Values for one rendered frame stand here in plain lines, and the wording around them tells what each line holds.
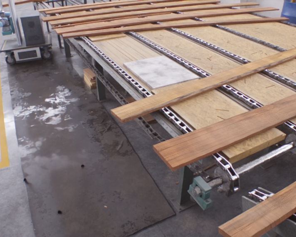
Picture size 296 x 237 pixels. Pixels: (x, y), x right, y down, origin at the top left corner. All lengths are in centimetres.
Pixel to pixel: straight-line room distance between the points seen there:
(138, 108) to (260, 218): 104
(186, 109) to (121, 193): 96
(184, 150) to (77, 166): 146
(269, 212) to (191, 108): 99
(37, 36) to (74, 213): 371
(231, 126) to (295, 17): 566
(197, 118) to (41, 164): 166
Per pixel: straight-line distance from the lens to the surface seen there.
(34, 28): 524
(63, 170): 266
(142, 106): 180
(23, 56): 532
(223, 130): 163
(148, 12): 475
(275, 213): 117
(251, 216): 114
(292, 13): 712
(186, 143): 149
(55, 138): 309
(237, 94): 213
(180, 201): 226
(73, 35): 355
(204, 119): 178
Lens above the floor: 180
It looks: 34 degrees down
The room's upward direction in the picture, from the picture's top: straight up
